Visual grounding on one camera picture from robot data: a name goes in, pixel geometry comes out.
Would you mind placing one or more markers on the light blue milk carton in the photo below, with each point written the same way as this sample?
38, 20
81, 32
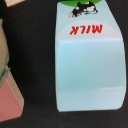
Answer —
90, 67

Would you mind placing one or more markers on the pink serving mat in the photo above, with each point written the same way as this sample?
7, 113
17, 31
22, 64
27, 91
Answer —
11, 100

